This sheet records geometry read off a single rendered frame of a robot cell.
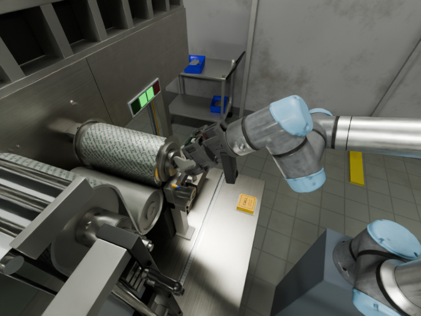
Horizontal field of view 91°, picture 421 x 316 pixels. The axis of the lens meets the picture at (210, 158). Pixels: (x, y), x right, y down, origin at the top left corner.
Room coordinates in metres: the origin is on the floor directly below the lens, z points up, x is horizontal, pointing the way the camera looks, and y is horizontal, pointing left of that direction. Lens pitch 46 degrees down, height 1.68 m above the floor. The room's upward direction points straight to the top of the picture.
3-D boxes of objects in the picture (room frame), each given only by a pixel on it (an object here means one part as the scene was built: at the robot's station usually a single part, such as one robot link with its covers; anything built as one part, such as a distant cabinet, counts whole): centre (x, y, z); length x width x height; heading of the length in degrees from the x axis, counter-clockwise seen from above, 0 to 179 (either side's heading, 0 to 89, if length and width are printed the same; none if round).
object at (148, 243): (0.14, 0.12, 1.34); 0.06 x 0.03 x 0.03; 71
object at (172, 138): (0.40, 0.12, 1.25); 0.15 x 0.01 x 0.15; 161
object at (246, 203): (0.48, -0.15, 0.91); 0.07 x 0.07 x 0.02; 71
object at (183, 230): (0.36, 0.09, 1.05); 0.06 x 0.05 x 0.31; 71
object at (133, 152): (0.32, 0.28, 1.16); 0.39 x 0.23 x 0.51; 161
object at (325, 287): (0.25, -0.51, 0.45); 0.20 x 0.20 x 0.90; 66
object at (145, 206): (0.33, 0.28, 1.18); 0.26 x 0.12 x 0.12; 71
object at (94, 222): (0.16, 0.18, 1.34); 0.06 x 0.06 x 0.06; 71
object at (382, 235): (0.24, -0.50, 1.07); 0.13 x 0.12 x 0.14; 148
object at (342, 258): (0.25, -0.51, 0.95); 0.15 x 0.15 x 0.10
